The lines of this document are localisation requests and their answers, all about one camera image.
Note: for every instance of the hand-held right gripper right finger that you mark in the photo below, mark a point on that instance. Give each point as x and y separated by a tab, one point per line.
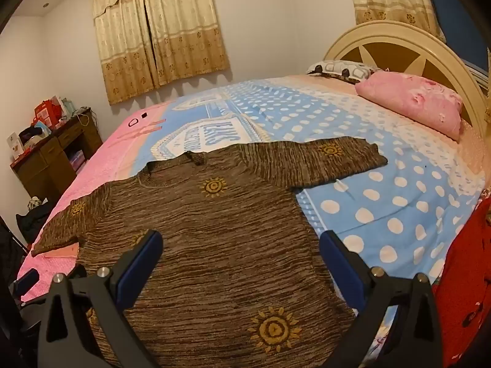
340	264

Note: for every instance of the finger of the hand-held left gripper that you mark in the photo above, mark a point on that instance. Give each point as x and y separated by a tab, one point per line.
25	283

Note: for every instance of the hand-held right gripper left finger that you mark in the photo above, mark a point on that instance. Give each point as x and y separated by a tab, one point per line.
142	262

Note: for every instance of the brown knitted sweater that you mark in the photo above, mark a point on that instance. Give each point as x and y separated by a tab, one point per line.
214	237

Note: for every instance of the dark bag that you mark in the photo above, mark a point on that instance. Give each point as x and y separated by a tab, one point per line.
34	216

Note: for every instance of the printed pink and blue blanket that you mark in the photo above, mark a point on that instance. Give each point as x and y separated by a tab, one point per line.
383	207

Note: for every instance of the brown wooden desk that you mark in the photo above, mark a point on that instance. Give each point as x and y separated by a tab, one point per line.
42	161

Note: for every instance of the red cloth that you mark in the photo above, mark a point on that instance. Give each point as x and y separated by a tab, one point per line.
468	268

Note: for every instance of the white box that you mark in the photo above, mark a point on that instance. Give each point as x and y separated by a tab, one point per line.
15	146

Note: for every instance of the red bag on desk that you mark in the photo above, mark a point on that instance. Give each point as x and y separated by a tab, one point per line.
45	114

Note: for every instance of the pink floral pillow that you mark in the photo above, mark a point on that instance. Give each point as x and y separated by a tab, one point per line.
414	99

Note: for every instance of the grey patterned pillow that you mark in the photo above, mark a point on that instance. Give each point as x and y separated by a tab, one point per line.
337	68

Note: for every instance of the cream wooden headboard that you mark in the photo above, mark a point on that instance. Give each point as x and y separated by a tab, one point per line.
402	42

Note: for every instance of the dark window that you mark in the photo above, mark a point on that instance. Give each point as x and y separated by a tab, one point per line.
456	19

